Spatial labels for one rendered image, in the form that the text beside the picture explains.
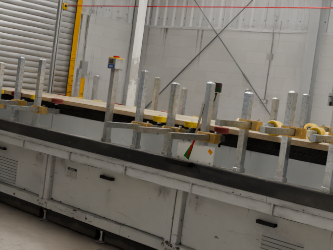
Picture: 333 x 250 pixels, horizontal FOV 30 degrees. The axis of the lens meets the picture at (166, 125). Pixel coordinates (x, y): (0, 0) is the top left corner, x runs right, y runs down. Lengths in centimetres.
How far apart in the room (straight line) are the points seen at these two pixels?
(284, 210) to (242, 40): 921
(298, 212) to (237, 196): 35
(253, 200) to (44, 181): 197
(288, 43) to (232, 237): 827
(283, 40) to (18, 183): 753
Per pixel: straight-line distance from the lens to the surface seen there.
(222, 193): 326
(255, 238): 343
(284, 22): 1167
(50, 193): 465
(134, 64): 508
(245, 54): 1202
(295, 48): 1145
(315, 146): 316
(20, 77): 459
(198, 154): 331
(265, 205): 311
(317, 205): 291
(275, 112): 435
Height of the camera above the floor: 105
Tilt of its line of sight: 3 degrees down
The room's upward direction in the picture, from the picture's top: 8 degrees clockwise
